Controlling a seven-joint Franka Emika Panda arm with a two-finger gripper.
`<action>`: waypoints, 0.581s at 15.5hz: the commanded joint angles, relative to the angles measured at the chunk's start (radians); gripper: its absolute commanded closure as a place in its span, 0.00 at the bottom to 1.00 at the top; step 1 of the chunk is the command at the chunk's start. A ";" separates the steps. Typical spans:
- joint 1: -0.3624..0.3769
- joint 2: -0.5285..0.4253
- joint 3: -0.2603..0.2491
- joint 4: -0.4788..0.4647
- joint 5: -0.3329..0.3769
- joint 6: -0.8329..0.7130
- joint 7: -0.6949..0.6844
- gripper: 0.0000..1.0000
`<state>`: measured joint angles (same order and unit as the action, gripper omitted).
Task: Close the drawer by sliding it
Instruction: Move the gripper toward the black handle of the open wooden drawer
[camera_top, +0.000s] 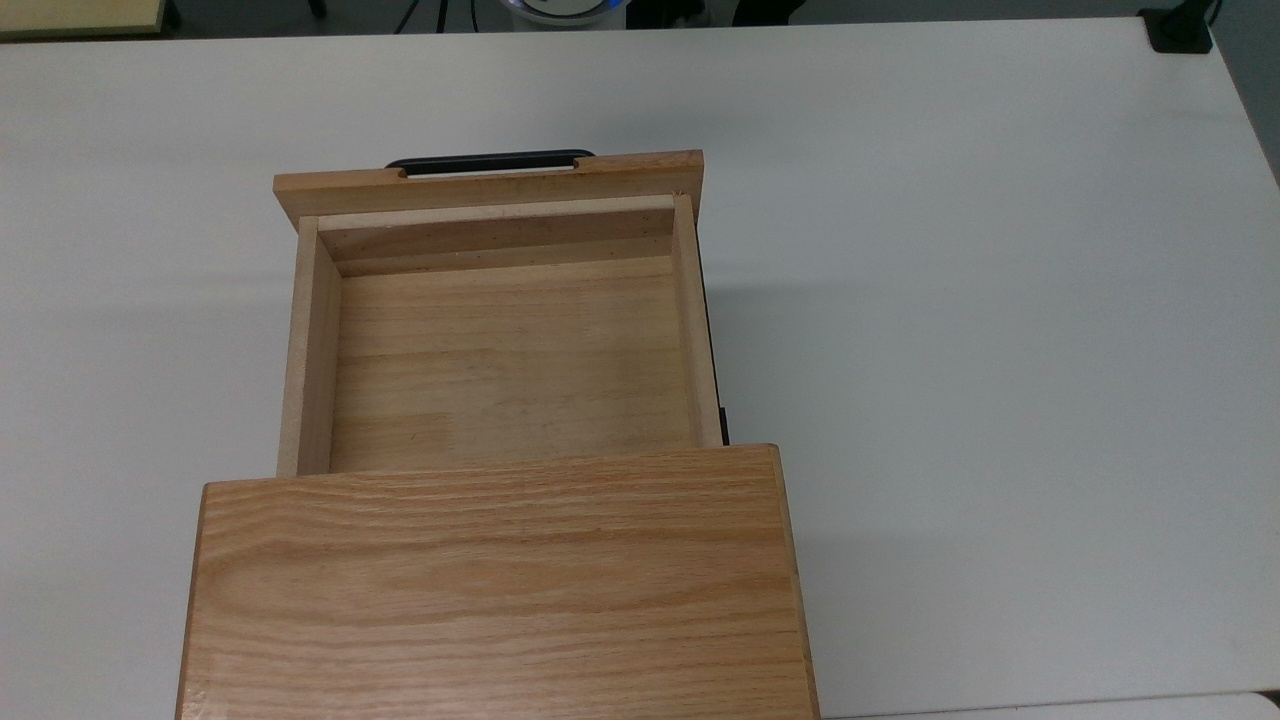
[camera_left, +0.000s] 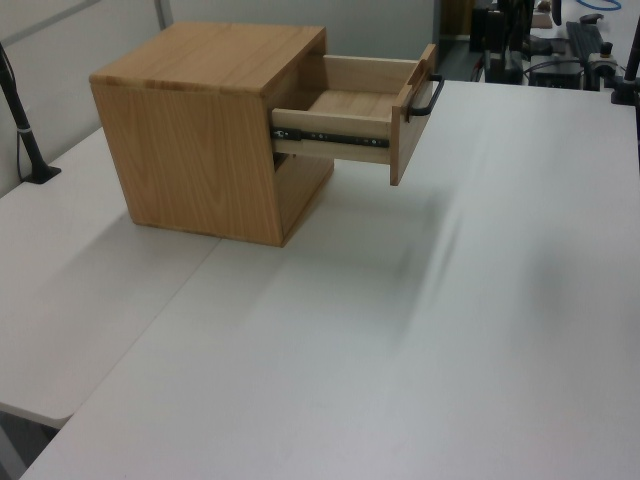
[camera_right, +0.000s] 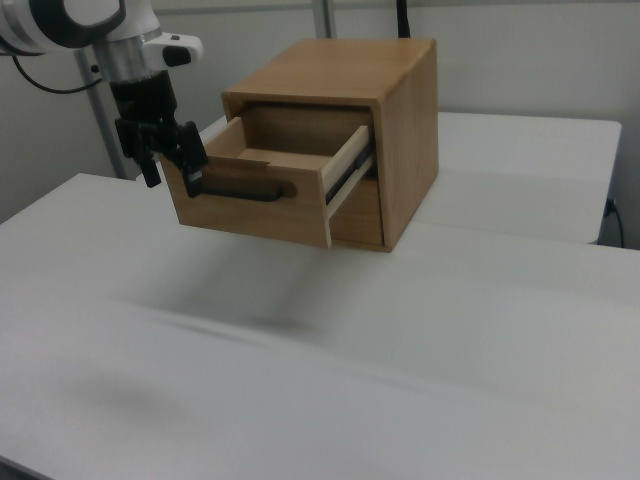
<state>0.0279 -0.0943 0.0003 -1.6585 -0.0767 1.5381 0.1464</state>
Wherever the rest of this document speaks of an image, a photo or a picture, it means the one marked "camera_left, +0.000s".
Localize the light wooden drawer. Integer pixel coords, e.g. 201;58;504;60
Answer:
271;43;438;187

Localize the black metal drawer handle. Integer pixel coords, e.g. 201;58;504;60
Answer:
405;73;445;121

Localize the oak wooden cabinet box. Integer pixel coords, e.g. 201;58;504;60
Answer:
88;20;335;249

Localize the black box on desk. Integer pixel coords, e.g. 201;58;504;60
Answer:
469;6;506;54

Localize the black pole stand with base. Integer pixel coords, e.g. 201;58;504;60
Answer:
0;40;63;186

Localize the grey emergency stop button box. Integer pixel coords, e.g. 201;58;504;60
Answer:
586;41;617;77

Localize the black pole with table clamp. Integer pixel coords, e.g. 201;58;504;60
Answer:
608;0;640;106

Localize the black metal drawer slide rail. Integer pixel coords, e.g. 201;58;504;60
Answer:
272;128;391;148

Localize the black electronic device with cables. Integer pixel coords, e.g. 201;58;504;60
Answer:
528;58;582;89

